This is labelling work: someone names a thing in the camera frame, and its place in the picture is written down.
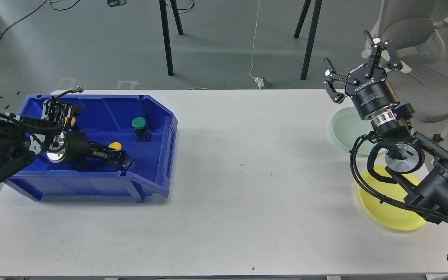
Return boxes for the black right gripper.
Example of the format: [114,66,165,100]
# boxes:
[322,30,403,120]

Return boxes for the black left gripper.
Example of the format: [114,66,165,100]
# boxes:
[46,131,132,168]

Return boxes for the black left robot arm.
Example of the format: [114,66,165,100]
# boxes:
[0,86,132,183]

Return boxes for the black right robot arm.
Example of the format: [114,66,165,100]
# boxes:
[322,31,448,261]

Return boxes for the green push button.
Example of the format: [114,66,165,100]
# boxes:
[131,117,151,142]

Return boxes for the light green plate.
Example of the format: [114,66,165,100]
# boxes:
[329,107,373,152]

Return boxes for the yellow plate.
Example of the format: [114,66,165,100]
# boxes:
[359,171,426,231]

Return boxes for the blue plastic bin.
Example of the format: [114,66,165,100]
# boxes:
[5,94,177,202]

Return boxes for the black tripod right legs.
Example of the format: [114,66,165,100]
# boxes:
[294,0,322,81]

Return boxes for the black tripod legs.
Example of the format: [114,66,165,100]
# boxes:
[159,0,184,76]
[294,0,322,81]

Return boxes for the grey office chair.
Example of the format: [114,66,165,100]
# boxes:
[370,0,448,142]

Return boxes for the black tripod left legs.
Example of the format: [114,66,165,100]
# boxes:
[159,0,184,76]

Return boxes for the white cable with plug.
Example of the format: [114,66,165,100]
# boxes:
[248,0,272,90]

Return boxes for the black floor cable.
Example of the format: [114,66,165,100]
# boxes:
[0,0,82,63]

